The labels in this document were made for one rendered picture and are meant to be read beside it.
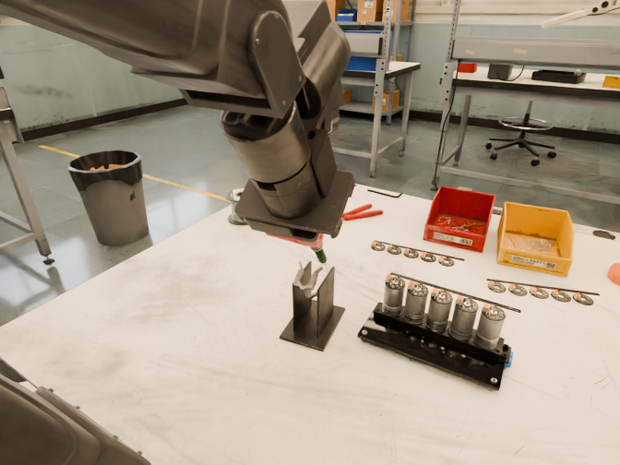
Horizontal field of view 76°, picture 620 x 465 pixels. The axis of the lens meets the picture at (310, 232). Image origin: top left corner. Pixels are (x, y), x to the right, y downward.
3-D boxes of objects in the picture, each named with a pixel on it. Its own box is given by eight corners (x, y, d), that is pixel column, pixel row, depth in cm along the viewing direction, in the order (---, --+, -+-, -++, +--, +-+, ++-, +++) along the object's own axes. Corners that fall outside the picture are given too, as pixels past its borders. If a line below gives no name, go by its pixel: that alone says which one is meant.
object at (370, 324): (506, 351, 47) (507, 344, 47) (497, 396, 42) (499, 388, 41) (377, 308, 54) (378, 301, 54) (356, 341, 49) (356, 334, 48)
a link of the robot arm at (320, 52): (284, 69, 38) (229, -71, 28) (368, 76, 34) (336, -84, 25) (223, 162, 34) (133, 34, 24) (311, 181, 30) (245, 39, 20)
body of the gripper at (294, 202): (263, 170, 42) (237, 119, 36) (357, 184, 39) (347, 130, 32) (239, 222, 39) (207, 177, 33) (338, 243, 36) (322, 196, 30)
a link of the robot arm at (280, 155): (273, 121, 36) (246, 55, 30) (329, 133, 34) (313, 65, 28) (235, 181, 34) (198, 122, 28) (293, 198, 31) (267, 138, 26)
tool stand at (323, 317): (289, 347, 53) (262, 325, 44) (313, 279, 57) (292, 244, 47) (330, 360, 51) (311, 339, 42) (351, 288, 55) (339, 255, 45)
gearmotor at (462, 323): (468, 348, 46) (476, 313, 44) (446, 340, 47) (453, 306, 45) (471, 335, 48) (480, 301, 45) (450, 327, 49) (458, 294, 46)
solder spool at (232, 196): (237, 208, 81) (235, 185, 79) (265, 213, 79) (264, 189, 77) (221, 222, 76) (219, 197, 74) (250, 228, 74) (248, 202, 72)
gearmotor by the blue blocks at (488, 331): (494, 357, 45) (504, 322, 42) (470, 349, 46) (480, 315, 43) (496, 343, 47) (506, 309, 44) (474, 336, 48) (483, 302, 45)
